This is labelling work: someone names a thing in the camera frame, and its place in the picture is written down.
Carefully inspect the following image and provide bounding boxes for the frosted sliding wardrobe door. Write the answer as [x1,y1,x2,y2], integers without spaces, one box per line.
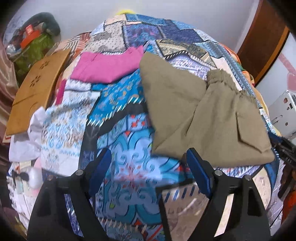
[254,30,296,98]

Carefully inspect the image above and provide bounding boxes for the striped pink curtain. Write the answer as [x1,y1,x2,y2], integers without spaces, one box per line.
[0,42,21,144]

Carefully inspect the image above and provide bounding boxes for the green patterned bag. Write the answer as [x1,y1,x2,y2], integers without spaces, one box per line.
[13,32,56,77]

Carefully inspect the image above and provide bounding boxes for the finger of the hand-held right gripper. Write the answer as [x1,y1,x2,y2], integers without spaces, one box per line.
[269,136,296,164]

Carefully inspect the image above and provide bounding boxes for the blue patchwork blanket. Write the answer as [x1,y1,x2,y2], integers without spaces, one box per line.
[7,14,289,241]

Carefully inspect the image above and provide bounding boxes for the orange box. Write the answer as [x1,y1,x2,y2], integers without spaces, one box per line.
[20,30,41,48]

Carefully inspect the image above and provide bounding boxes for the brown wooden door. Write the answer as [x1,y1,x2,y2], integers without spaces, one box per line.
[237,0,290,86]

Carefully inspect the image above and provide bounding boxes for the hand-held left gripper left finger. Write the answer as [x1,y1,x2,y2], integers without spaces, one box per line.
[27,148,112,241]

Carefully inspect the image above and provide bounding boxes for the pink folded garment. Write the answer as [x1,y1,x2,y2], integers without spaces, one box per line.
[70,45,145,84]

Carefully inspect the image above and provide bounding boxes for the wooden folding lap table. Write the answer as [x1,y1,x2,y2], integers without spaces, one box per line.
[5,48,72,136]

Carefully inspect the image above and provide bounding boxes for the olive green pants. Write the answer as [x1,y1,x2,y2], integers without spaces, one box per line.
[139,51,275,168]

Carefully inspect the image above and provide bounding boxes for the white crumpled cloth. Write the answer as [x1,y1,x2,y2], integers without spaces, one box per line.
[9,107,47,163]

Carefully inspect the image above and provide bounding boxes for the grey neck pillow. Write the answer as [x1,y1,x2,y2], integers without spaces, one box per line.
[22,13,61,36]

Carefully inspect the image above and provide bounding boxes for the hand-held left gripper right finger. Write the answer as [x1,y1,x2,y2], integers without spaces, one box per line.
[158,147,271,241]

